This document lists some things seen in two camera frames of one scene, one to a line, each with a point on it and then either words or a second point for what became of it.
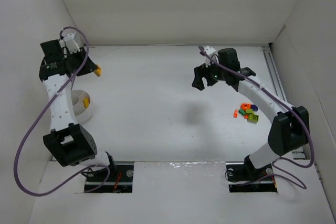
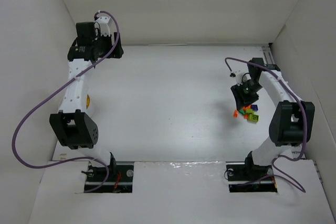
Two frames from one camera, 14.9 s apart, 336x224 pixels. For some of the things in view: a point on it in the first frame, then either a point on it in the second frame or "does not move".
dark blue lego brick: (254, 107) does not move
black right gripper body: (206, 71) -> (245, 95)
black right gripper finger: (200, 72) -> (241, 102)
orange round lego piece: (244, 106) does not move
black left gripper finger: (88, 67) -> (118, 50)
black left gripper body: (84, 61) -> (116, 46)
